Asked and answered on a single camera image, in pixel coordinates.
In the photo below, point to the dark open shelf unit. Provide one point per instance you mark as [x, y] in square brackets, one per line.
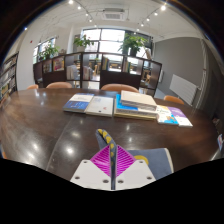
[120, 80]

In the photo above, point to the dark blue book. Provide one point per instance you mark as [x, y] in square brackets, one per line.
[78, 104]

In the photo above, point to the grey-blue towel with yellow letters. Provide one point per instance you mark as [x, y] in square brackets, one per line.
[156, 163]

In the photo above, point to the small white radiator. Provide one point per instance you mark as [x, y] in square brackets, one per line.
[161, 76]

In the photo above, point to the yellow-edged book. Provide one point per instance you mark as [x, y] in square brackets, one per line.
[133, 116]

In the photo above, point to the side window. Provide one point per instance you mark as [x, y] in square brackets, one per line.
[41, 45]

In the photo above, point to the wall bookshelf with books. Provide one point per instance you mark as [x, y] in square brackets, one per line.
[8, 76]

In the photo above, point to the purple and white book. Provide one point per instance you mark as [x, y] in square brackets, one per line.
[178, 113]

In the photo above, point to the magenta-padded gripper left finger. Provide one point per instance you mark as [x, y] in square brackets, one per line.
[88, 173]

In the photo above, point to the large green potted plant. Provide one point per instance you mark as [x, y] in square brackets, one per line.
[133, 43]

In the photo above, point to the ceiling spot lights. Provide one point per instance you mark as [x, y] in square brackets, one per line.
[70, 1]

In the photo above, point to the beige book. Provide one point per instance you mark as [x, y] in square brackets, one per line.
[138, 99]

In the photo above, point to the large black-framed window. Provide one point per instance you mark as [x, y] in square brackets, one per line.
[111, 35]

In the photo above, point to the bright blue book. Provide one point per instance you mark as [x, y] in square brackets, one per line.
[121, 106]

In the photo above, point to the blue printed card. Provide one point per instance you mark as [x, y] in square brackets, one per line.
[220, 141]

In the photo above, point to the white and cyan book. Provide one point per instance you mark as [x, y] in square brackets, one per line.
[165, 116]

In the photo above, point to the large white radiator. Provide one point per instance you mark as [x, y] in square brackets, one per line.
[183, 88]

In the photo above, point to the ceiling air conditioner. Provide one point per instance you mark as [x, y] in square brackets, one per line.
[113, 15]

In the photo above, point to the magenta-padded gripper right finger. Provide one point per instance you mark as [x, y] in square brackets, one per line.
[136, 173]

